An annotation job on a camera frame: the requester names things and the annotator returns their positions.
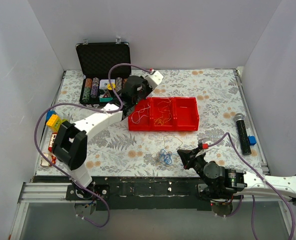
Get blue thin cable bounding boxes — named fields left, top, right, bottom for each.
left=156, top=148, right=180, bottom=166

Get white thin cable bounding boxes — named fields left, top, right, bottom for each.
left=130, top=102, right=151, bottom=125

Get yellow thin cable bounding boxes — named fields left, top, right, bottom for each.
left=154, top=98, right=184, bottom=151

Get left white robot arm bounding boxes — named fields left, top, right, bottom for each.
left=52, top=71, right=163, bottom=200

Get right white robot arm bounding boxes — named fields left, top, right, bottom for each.
left=177, top=143, right=296, bottom=206

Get floral table mat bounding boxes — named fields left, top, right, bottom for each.
left=35, top=68, right=266, bottom=178

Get red three-compartment bin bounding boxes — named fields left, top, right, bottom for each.
left=128, top=97, right=200, bottom=132

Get black microphone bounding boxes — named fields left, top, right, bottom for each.
left=234, top=113, right=252, bottom=156

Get black poker chip case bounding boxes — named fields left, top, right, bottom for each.
left=75, top=40, right=131, bottom=107

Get small blue block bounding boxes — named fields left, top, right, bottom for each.
left=248, top=135, right=257, bottom=146

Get yellow and green duplo bricks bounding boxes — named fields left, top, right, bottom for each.
left=46, top=114, right=68, bottom=133

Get blue duplo brick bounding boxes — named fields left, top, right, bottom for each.
left=46, top=110, right=56, bottom=121

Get red window duplo brick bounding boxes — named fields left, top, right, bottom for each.
left=48, top=132, right=57, bottom=153

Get white and red toy piece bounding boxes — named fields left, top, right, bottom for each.
left=40, top=153, right=56, bottom=167

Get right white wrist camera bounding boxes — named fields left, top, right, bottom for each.
left=196, top=143, right=215, bottom=157

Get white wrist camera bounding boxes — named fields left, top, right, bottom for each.
left=196, top=143, right=215, bottom=157
left=144, top=70, right=164, bottom=89

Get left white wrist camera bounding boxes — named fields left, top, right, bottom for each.
left=144, top=70, right=164, bottom=89

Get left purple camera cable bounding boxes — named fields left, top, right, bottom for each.
left=33, top=63, right=153, bottom=228

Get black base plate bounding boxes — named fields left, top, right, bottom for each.
left=65, top=176, right=246, bottom=212

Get aluminium frame rail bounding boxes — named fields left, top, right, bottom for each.
left=9, top=184, right=75, bottom=240

